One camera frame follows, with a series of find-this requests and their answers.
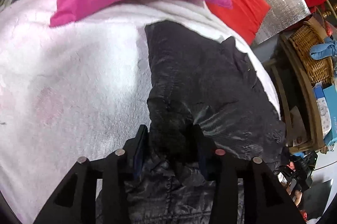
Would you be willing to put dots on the wooden shelf unit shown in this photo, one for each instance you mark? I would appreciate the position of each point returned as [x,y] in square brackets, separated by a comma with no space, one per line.
[302,97]

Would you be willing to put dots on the light blue cloth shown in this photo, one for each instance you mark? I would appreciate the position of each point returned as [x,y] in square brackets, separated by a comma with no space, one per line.
[322,51]

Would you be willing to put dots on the wooden rack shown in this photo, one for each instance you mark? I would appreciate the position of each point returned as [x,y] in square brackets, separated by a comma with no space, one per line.
[329,7]

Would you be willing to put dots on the white fleece blanket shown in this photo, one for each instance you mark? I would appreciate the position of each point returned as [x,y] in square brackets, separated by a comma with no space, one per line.
[65,69]

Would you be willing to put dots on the blue cardboard box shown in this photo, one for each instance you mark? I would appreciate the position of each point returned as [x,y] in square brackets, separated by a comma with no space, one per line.
[331,111]

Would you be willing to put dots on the wicker basket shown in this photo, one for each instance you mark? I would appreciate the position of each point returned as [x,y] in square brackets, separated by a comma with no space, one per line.
[308,55]

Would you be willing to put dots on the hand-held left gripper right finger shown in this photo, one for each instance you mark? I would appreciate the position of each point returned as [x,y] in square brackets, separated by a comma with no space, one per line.
[201,155]

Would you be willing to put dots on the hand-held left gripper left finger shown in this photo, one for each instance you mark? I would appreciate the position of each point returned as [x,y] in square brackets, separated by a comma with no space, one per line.
[140,150]

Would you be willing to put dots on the red pillow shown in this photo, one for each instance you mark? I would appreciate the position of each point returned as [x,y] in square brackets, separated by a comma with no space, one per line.
[241,3]

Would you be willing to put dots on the white patterned box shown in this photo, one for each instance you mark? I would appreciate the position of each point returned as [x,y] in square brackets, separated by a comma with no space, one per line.
[321,111]

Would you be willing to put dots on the black puffer jacket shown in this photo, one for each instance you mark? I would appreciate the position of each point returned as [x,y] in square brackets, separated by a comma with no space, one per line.
[197,76]

